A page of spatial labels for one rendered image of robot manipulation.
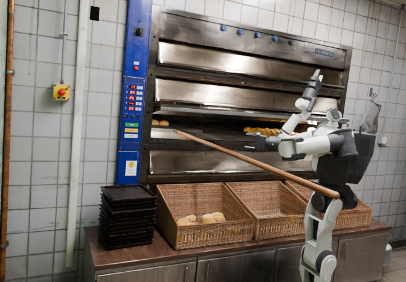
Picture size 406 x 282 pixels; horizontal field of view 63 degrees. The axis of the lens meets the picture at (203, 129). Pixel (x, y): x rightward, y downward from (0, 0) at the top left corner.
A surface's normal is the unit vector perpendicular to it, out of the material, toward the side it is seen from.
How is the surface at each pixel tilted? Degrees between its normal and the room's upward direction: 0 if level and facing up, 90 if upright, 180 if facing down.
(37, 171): 90
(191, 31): 93
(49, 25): 90
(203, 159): 70
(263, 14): 90
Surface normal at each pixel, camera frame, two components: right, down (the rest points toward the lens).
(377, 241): 0.43, 0.14
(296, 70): 0.41, -0.22
